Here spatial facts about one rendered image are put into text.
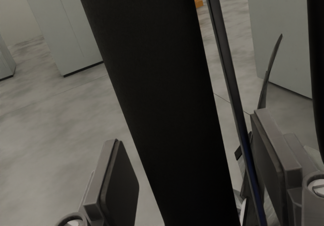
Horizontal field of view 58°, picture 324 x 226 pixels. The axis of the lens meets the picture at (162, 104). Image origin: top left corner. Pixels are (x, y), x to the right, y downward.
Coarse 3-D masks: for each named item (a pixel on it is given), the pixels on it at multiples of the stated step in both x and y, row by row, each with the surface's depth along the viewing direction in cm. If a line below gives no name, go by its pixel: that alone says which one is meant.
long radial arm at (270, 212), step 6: (240, 162) 69; (240, 168) 68; (264, 198) 55; (264, 204) 54; (270, 204) 53; (270, 210) 52; (270, 216) 52; (276, 216) 50; (270, 222) 51; (276, 222) 50
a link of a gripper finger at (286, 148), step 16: (256, 112) 12; (256, 128) 11; (272, 128) 11; (256, 144) 12; (272, 144) 10; (288, 144) 10; (256, 160) 13; (272, 160) 10; (288, 160) 9; (304, 160) 10; (272, 176) 10; (288, 176) 9; (304, 176) 9; (272, 192) 11; (288, 192) 9; (288, 208) 10; (288, 224) 10
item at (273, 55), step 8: (280, 40) 38; (272, 56) 39; (272, 64) 38; (264, 80) 42; (264, 88) 38; (264, 96) 40; (264, 104) 45; (256, 168) 42; (248, 184) 38; (264, 184) 46; (248, 192) 38; (264, 192) 46
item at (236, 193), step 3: (234, 189) 65; (234, 192) 63; (237, 192) 64; (240, 192) 65; (234, 195) 63; (237, 195) 62; (237, 198) 61; (240, 198) 62; (237, 201) 61; (240, 201) 60; (240, 204) 59; (240, 207) 59; (240, 213) 58
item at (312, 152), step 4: (304, 148) 61; (308, 148) 60; (312, 148) 61; (308, 152) 59; (312, 152) 59; (316, 152) 60; (312, 156) 58; (316, 156) 59; (320, 156) 59; (312, 160) 57; (316, 160) 57; (320, 160) 58; (316, 164) 56; (320, 164) 56; (320, 168) 55
